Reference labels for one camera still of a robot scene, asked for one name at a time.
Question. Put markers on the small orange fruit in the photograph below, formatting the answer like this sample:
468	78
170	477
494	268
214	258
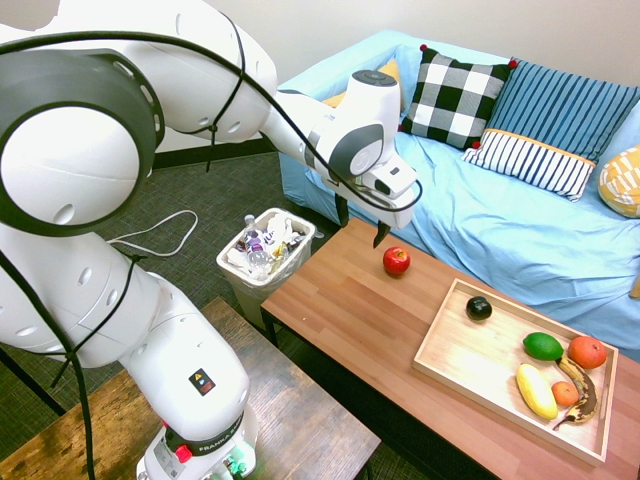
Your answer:
565	393

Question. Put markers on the dark purple round fruit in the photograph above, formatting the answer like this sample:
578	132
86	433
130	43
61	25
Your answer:
479	308

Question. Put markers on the red emergency button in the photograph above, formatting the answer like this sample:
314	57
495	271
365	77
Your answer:
183	453

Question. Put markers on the light wooden tray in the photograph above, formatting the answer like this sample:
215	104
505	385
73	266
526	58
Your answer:
470	360

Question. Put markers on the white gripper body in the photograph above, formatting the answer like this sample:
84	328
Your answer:
400	180

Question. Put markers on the yellow white patterned pillow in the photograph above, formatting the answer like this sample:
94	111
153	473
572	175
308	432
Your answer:
622	182

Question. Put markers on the clear plastic bottle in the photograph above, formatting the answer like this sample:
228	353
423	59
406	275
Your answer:
256	247

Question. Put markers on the black white checkered pillow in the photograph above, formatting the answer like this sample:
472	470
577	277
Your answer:
452	97

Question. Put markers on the dark wooden robot stand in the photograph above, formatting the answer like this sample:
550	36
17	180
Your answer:
300	425

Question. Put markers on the light blue sofa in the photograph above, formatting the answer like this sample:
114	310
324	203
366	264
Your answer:
500	235

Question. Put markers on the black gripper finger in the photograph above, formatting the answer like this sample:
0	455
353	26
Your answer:
342	210
382	232

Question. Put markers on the white navy striped pillow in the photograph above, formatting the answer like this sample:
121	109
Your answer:
530	162

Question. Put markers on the brown object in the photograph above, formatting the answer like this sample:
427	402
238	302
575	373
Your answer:
635	285

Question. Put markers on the trash bin with white liner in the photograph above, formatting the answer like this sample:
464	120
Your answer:
280	272

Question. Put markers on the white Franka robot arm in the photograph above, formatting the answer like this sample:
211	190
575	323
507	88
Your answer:
65	160

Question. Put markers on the overripe spotted banana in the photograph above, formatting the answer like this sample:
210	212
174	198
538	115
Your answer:
585	390

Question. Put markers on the blue striped pillow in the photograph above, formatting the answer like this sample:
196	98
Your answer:
560	110

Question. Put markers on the wooden coffee table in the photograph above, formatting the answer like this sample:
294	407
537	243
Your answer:
360	320

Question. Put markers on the green lime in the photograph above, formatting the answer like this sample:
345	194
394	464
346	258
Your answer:
543	346

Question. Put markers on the red apple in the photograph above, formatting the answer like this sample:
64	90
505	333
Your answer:
396	261

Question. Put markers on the yellow lemon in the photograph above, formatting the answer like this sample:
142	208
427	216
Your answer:
536	391

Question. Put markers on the plain orange pillow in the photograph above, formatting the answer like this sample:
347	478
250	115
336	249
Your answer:
391	70

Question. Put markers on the large orange fruit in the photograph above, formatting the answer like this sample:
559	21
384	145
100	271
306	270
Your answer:
587	352

